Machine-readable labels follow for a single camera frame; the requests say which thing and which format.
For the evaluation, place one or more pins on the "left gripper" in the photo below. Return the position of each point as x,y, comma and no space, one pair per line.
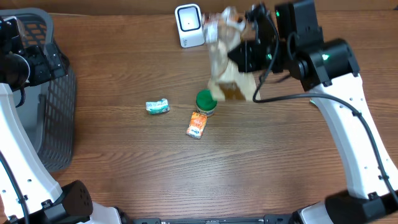
40,55

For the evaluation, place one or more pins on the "green lid jar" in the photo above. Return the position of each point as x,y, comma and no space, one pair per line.
205,103

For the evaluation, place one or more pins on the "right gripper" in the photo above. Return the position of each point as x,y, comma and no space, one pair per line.
242,53

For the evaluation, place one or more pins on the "grey plastic mesh basket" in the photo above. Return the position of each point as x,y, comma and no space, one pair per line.
47,111

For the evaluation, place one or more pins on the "white barcode scanner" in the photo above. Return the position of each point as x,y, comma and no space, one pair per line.
190,29

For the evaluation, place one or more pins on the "orange snack packet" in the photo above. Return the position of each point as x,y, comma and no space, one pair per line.
197,125

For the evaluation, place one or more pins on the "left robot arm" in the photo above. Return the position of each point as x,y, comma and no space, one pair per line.
28,191

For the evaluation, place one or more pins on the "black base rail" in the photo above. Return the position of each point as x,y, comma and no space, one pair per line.
217,221

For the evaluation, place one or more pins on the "beige brown snack bag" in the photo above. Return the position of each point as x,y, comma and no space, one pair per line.
223,32

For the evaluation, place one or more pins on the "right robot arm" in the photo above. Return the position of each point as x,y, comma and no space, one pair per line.
291,39

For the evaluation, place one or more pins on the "small teal wipes pack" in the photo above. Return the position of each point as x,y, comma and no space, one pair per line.
158,107

